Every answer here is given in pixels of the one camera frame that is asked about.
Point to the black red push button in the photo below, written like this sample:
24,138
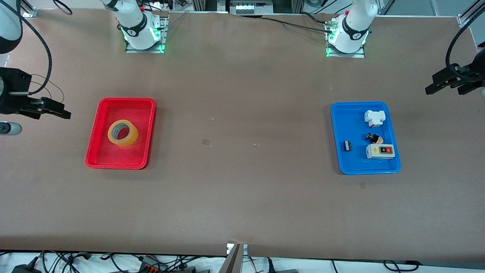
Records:
373,138

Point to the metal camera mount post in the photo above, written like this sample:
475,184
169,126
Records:
234,259

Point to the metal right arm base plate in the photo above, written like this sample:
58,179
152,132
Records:
163,34

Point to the yellow clear tape roll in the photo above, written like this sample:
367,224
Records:
129,142

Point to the blue plastic tray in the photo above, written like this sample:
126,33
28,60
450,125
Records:
356,163

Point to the grey two-button switch box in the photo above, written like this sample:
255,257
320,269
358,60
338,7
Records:
380,151

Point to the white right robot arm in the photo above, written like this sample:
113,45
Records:
136,22

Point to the orange black power strip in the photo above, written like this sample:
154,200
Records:
151,265

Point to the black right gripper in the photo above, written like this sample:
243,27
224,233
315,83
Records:
11,99

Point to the black power adapter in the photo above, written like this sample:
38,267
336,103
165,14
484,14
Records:
24,268

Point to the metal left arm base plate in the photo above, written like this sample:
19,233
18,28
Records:
360,55

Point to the small black switch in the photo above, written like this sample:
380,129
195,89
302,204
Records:
347,146

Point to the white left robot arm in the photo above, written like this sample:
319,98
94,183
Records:
352,26

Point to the aluminium frame with sockets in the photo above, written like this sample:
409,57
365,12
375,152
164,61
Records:
250,7

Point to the metal table corner bracket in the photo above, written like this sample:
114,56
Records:
30,13
463,19

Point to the white circuit breaker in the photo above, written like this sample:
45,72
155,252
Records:
374,118

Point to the red plastic tray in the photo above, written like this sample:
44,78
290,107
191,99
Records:
125,159

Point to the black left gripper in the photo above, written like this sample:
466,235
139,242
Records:
474,71

